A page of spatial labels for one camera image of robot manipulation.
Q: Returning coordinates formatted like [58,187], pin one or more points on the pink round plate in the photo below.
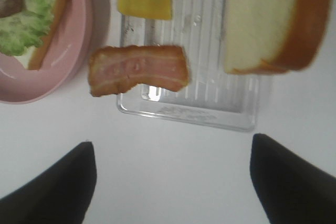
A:
[82,29]

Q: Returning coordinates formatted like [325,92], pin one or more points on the white bread slice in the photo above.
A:
[33,57]

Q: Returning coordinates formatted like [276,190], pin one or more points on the green lettuce leaf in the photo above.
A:
[25,29]

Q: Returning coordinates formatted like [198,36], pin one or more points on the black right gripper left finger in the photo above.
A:
[61,194]

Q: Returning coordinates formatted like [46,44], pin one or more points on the clear plastic right tray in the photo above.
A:
[212,97]

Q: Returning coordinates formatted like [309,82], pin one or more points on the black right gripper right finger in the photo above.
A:
[290,189]

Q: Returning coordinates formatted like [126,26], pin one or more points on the upright bread slice right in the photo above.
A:
[273,36]

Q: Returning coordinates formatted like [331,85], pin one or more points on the pink bacon strip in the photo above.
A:
[115,70]

